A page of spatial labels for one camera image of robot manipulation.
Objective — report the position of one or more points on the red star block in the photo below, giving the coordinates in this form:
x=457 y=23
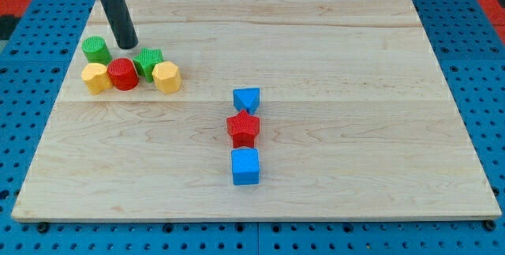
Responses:
x=243 y=129

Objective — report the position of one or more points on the green star block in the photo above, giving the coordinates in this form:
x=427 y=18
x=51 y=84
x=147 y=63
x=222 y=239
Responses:
x=146 y=61

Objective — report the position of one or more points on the blue triangle block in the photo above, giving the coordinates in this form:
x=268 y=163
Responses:
x=247 y=99

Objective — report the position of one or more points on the blue cube block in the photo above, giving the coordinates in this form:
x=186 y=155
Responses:
x=245 y=166

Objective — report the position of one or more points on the yellow hexagon block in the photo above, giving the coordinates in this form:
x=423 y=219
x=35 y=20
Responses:
x=167 y=77

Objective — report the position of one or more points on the wooden board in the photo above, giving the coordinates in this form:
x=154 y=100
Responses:
x=357 y=123

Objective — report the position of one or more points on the red cylinder block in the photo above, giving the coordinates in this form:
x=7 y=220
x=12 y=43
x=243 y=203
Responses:
x=123 y=74

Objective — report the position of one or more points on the yellow heart block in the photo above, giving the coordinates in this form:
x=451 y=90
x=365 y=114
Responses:
x=96 y=78

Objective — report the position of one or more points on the green cylinder block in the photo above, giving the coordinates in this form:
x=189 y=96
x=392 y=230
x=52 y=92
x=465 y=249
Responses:
x=95 y=50

